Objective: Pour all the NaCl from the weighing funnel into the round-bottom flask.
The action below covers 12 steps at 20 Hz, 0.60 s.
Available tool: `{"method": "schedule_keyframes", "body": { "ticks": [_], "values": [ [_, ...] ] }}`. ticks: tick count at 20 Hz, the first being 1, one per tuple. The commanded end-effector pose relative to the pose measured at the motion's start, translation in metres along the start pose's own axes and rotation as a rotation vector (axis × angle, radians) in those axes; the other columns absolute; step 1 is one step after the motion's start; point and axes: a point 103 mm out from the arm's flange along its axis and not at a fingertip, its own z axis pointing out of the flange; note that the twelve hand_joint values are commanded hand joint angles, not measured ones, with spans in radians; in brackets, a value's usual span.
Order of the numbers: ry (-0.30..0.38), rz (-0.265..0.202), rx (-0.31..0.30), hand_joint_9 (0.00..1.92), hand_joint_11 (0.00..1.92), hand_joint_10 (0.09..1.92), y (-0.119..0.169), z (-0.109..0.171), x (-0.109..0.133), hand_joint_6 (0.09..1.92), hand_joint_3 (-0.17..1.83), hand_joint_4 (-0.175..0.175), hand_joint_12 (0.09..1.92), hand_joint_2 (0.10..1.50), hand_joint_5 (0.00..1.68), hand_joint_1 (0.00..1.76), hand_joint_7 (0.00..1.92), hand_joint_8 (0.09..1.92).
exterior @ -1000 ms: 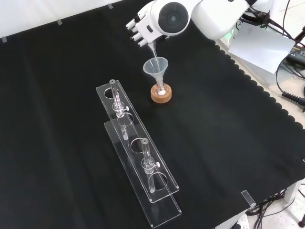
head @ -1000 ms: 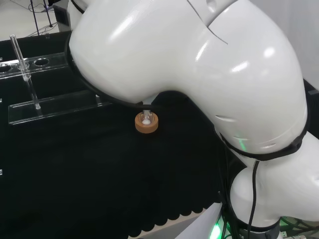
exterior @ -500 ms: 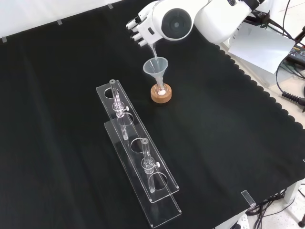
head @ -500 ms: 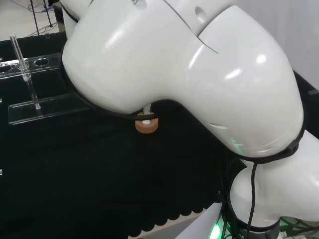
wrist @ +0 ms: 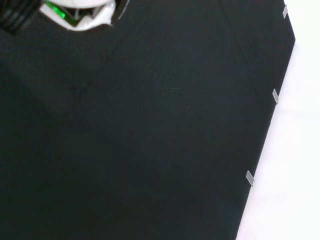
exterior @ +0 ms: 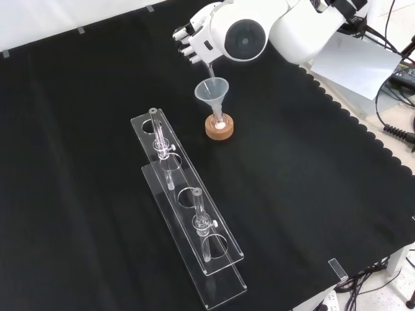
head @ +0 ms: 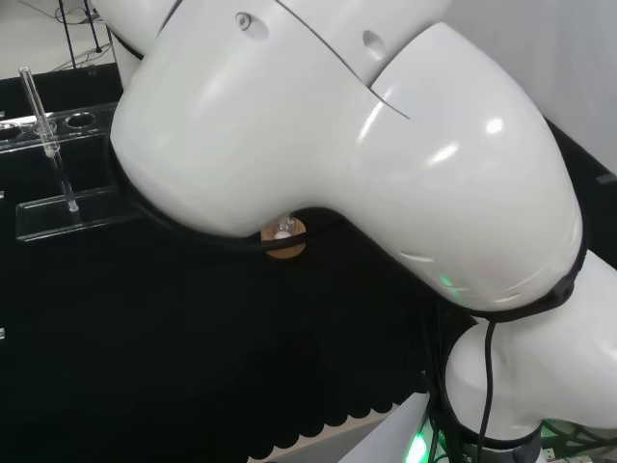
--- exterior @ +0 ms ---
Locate white table leg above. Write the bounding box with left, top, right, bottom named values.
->
left=387, top=247, right=411, bottom=278

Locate small round-bottom glass flask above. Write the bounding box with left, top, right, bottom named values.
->
left=209, top=109, right=226, bottom=131

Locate black power adapter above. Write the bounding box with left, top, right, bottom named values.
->
left=388, top=60, right=415, bottom=89

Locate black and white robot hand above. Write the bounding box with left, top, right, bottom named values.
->
left=172, top=3, right=225, bottom=65

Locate cork ring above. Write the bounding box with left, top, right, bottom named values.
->
left=204, top=115, right=235, bottom=141

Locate clear plastic clip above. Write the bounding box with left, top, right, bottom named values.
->
left=327, top=258, right=348, bottom=281

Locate white power strip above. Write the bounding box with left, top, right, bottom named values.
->
left=316, top=290, right=342, bottom=311

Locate pale board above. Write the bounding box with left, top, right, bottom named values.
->
left=307, top=32, right=403, bottom=102

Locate black coiled cable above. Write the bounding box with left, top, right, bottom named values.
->
left=375, top=74, right=415, bottom=146

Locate clear acrylic funnel stand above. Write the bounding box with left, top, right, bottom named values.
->
left=130, top=108, right=248, bottom=310

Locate clear plastic funnel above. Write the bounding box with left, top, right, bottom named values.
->
left=194, top=76, right=230, bottom=119

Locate black cloth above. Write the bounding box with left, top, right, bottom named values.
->
left=0, top=0, right=415, bottom=311

